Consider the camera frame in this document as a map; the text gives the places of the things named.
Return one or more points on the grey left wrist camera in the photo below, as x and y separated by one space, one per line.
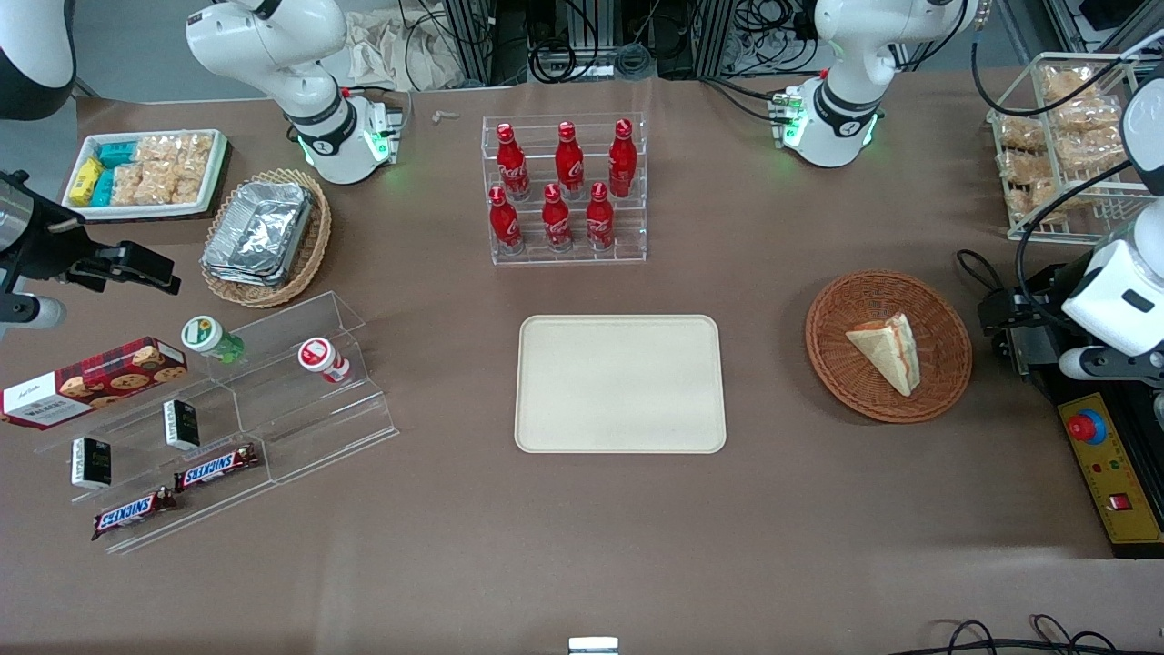
1105 364

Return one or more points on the snickers chocolate bar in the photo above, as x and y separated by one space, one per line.
216 467
132 512

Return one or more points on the triangle sandwich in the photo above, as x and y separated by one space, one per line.
887 350

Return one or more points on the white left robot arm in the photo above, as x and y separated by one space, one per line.
855 55

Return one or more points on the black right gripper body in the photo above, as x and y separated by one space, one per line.
45 246

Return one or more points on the beige plastic tray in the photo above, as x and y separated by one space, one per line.
618 382

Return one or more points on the yellow snack packet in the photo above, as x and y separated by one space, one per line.
85 182

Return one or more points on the red lidded drink bottle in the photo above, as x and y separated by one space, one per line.
320 357

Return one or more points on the stacked aluminium foil trays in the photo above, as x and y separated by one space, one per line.
259 232

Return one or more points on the clear acrylic bottle rack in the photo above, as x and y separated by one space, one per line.
564 259

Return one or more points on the green lidded drink bottle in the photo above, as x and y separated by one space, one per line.
207 337

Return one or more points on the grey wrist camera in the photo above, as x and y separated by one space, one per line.
32 316
1105 364

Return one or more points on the teal snack packet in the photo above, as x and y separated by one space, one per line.
104 188
118 154

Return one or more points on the small crumpled beige scrap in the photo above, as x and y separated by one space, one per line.
446 115

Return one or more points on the oval light wicker basket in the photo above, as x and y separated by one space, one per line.
314 246

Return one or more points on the red tartan cookie box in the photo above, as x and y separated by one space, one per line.
91 382

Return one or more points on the clear stepped acrylic shelf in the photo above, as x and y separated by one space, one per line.
309 428

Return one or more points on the red rocker switch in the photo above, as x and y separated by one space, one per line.
1119 502

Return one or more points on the beige crumpled cloth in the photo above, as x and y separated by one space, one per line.
400 50

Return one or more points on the clear rice cracker packet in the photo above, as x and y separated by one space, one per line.
127 185
156 148
173 185
195 150

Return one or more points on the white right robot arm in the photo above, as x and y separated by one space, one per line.
273 45

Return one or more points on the black yellow control box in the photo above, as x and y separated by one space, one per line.
1114 473

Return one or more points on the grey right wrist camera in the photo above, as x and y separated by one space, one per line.
32 316

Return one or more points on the round brown wicker basket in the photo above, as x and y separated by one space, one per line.
846 382

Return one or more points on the red cola bottle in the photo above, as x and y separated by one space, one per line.
511 168
599 218
569 164
556 221
622 162
504 223

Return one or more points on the small black white box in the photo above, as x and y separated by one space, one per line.
181 424
91 462

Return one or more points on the red emergency stop button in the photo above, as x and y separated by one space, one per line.
1087 428

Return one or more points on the white rectangular snack tray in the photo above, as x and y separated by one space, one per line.
218 173

